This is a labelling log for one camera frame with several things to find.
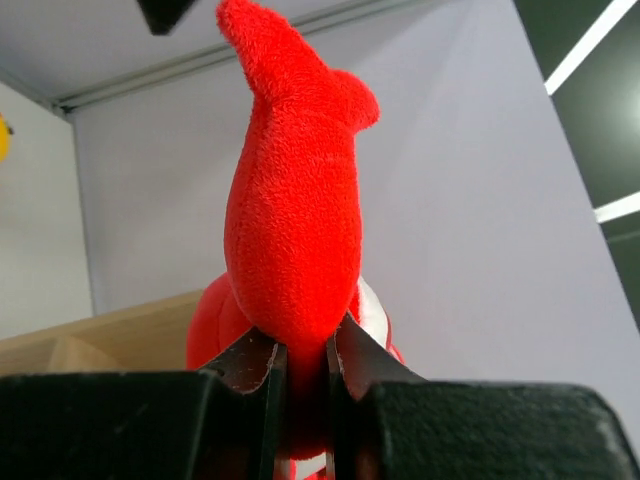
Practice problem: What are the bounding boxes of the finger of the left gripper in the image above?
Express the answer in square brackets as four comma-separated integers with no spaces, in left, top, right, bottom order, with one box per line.
[136,0,197,35]

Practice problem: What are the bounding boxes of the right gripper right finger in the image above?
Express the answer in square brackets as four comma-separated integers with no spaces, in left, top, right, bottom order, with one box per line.
[327,317,639,479]

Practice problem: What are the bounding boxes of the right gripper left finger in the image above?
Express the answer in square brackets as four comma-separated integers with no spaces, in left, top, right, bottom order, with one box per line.
[1,330,287,479]

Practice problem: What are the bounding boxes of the left aluminium frame post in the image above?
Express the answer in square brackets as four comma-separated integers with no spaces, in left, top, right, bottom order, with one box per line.
[0,0,441,119]

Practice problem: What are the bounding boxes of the red shark plush front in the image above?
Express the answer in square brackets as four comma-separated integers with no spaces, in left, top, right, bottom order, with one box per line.
[186,1,394,479]

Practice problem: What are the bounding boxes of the yellow frog plush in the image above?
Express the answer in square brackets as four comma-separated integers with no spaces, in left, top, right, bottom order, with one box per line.
[0,115,14,162]

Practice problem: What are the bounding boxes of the wooden two-tier shelf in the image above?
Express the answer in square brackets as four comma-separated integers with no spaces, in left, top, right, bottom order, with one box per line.
[1,290,201,376]

